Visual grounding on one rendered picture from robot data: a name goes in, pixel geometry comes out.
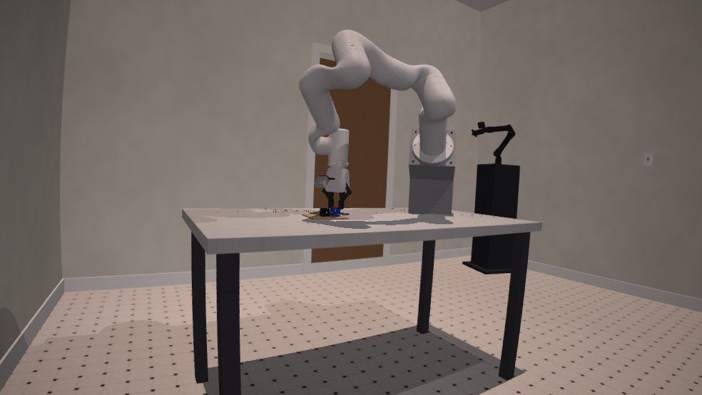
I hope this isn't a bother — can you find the tan flat mat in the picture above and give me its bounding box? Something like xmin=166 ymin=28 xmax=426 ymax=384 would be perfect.
xmin=302 ymin=214 xmax=349 ymax=220

